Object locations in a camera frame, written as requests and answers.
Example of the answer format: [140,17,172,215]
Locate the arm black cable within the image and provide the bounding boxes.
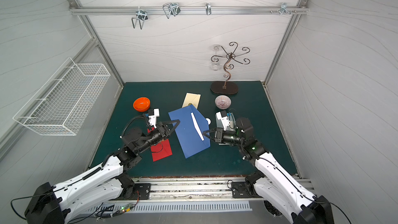
[329,202,352,224]
[121,114,150,138]

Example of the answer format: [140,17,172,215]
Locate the red envelope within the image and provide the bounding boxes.
[150,139,173,162]

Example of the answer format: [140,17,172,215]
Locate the cream envelope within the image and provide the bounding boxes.
[182,93,201,108]

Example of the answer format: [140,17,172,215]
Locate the striped ceramic bowl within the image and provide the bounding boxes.
[215,95,232,110]

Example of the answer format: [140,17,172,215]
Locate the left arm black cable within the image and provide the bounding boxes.
[121,114,150,138]

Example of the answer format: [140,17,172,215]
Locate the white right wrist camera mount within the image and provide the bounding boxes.
[216,111,231,131]

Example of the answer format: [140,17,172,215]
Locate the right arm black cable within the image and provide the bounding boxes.
[329,202,352,224]

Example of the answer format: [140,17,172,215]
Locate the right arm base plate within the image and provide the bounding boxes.
[230,181,260,199]

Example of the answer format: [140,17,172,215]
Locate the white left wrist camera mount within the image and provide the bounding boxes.
[148,108,160,130]

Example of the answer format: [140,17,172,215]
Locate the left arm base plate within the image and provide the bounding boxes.
[117,183,151,200]

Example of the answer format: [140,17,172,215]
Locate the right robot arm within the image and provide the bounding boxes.
[201,118,334,224]

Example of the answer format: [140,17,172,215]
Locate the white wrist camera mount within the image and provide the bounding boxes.
[148,108,160,130]
[216,111,231,131]

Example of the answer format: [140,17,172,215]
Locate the orange plastic bowl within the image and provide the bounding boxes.
[133,97,151,113]

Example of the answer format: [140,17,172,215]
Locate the aluminium crossbar rail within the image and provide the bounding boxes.
[69,5,309,16]

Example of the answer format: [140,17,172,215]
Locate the dark jewelry stand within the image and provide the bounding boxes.
[210,41,251,95]

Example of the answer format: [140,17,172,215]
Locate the light blue envelope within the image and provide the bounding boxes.
[216,112,235,131]

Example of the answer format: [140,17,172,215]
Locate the dark blue envelope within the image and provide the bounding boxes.
[169,105,210,158]

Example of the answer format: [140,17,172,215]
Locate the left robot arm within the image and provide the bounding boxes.
[24,120,180,224]

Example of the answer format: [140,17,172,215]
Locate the white wire basket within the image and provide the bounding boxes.
[13,58,110,136]

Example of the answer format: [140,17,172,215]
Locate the metal hook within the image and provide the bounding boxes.
[131,8,148,30]
[162,3,181,19]
[205,3,211,16]
[269,3,297,15]

